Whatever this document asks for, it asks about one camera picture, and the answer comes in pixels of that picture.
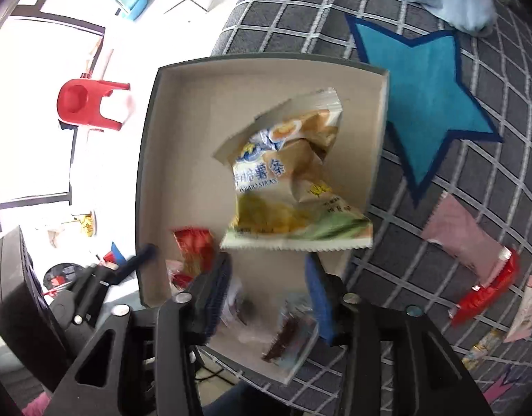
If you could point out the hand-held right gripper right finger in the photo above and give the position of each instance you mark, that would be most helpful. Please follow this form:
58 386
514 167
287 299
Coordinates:
318 299

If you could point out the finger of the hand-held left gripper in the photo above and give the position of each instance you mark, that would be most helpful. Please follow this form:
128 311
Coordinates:
136 261

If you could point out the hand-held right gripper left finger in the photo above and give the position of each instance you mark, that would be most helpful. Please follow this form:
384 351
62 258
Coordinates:
216 294

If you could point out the clear pinkish snack packet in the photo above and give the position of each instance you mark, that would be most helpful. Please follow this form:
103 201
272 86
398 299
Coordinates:
242 312

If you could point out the white and red snack packet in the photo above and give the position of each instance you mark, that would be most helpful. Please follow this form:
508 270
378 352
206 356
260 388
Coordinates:
177 275

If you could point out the dark brown snack packet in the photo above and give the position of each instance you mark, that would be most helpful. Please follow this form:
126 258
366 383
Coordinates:
287 336

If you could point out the potato sticks snack bag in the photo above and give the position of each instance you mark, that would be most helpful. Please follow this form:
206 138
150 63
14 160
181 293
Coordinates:
283 173

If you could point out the grey cardboard box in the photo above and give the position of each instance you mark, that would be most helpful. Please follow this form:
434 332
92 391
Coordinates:
183 138

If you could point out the round black tray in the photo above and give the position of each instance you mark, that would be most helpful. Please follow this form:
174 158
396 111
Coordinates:
62 277

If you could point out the yellow object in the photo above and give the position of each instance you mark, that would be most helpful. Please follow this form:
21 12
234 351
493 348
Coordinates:
86 223

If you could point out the person's dark trousers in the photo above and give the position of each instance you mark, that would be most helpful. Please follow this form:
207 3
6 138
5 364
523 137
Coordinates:
235 401

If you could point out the pink cloth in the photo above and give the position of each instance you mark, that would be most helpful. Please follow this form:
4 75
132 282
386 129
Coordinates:
34 405

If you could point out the red plastic stool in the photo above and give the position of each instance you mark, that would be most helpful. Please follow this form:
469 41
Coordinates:
81 104

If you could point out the colourful snack packet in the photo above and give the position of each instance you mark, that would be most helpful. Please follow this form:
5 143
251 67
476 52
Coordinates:
482 351

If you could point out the pale pink snack packet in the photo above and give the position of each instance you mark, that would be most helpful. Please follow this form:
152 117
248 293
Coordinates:
525 312

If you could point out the light blue plastic holder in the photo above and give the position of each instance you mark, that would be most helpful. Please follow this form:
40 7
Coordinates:
133 2

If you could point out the grey checked bed sheet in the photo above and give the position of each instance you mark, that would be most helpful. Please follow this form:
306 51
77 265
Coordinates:
292 17

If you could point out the light blue towel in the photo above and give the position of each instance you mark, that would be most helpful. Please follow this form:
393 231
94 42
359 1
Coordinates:
456 0

